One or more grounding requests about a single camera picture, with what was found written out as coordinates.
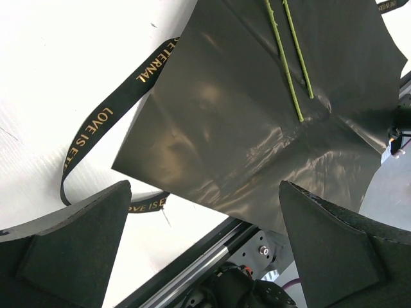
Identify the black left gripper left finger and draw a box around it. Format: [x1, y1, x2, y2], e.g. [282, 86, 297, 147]
[1, 180, 132, 307]

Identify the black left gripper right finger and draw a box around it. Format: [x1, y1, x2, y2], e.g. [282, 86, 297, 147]
[279, 181, 410, 307]

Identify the black paper flower wrap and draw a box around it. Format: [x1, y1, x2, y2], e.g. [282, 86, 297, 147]
[110, 0, 408, 237]

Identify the black ribbon gold lettering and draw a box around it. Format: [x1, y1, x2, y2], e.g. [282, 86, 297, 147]
[59, 0, 408, 213]

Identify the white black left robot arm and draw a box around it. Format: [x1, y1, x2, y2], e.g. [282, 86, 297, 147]
[1, 181, 410, 307]

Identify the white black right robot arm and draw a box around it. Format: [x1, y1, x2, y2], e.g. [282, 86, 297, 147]
[388, 106, 410, 140]

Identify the pink rose stem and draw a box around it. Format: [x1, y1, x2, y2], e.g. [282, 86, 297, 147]
[283, 0, 314, 99]
[265, 0, 304, 123]

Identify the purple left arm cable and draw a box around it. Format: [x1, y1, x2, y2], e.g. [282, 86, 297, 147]
[282, 277, 304, 291]

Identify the right white cable duct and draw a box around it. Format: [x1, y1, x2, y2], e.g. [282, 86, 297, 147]
[380, 137, 403, 164]

